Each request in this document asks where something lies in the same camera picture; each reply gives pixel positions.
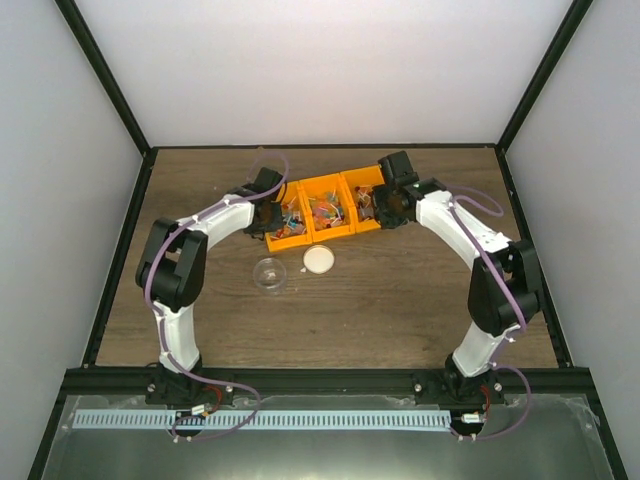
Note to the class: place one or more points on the orange bin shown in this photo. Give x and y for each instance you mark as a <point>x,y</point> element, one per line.
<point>296,229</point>
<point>360,183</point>
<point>332,211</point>

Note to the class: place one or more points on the black aluminium frame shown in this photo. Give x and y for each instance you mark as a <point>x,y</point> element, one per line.
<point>91,378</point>

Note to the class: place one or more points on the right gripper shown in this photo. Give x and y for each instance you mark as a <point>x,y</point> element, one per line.
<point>386,223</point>

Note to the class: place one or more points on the gold jar lid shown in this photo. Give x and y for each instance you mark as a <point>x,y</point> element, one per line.
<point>318,259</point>

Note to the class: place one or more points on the brown plastic scoop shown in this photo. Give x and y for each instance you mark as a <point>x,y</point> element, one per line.
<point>366,211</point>

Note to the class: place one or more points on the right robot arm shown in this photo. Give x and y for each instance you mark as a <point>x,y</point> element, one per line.
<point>505,290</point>

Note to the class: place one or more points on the clear plastic jar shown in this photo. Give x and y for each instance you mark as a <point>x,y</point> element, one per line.
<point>270,276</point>

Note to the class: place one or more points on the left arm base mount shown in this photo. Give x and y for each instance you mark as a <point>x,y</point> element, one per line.
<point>177,390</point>

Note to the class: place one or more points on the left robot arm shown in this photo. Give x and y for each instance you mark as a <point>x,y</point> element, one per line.
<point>171,271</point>

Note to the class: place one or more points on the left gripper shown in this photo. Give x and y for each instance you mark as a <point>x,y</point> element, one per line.
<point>276,225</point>

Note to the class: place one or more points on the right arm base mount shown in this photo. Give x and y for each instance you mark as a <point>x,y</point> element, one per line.
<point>447,387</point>

